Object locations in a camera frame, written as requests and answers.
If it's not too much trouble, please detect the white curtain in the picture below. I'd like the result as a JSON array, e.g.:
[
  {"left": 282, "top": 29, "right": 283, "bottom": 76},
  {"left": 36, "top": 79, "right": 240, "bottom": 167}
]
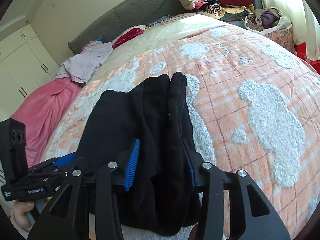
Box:
[{"left": 249, "top": 0, "right": 320, "bottom": 61}]

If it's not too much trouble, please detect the left hand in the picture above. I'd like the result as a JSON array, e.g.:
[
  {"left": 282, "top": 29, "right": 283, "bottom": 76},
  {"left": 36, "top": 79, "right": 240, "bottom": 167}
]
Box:
[{"left": 10, "top": 200, "right": 35, "bottom": 233}]

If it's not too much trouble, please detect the pink blanket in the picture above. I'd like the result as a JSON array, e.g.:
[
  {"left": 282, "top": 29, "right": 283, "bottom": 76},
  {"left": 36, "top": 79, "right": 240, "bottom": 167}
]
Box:
[{"left": 11, "top": 77, "right": 83, "bottom": 167}]

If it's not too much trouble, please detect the lilac crumpled garment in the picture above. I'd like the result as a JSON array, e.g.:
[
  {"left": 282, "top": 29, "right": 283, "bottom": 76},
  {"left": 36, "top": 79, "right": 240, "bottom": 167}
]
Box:
[{"left": 54, "top": 41, "right": 113, "bottom": 83}]

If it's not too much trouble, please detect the grey quilted headboard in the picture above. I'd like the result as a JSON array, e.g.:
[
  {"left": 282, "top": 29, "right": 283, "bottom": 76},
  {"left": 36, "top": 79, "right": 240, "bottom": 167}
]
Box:
[{"left": 68, "top": 0, "right": 186, "bottom": 55}]

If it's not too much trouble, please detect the plastic bag of clothes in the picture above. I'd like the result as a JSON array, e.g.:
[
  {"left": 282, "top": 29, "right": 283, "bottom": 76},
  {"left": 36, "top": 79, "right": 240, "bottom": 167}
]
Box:
[{"left": 244, "top": 8, "right": 292, "bottom": 35}]

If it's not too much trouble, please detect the red box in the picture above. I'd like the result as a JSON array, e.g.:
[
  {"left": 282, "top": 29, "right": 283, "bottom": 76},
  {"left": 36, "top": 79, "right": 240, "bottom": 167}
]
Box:
[{"left": 294, "top": 42, "right": 320, "bottom": 74}]

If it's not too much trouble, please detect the red pillow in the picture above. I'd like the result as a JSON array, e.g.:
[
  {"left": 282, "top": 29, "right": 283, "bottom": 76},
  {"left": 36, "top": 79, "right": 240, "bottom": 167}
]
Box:
[{"left": 111, "top": 25, "right": 148, "bottom": 49}]

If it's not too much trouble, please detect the white wardrobe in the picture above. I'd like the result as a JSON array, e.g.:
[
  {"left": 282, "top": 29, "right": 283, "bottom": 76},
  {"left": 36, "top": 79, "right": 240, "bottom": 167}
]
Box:
[{"left": 0, "top": 25, "right": 59, "bottom": 121}]

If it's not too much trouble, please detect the orange white plaid bedspread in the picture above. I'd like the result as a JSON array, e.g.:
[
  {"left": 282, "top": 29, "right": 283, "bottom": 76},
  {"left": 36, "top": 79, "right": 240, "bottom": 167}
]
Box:
[{"left": 42, "top": 13, "right": 319, "bottom": 239}]

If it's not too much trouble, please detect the black IKISS shirt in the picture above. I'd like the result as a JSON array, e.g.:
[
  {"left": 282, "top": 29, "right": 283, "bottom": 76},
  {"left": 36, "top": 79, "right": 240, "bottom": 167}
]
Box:
[{"left": 77, "top": 72, "right": 200, "bottom": 236}]

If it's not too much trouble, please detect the floral storage box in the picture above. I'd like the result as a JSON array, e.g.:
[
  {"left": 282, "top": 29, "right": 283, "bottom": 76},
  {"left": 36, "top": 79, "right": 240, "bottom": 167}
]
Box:
[{"left": 264, "top": 29, "right": 295, "bottom": 54}]

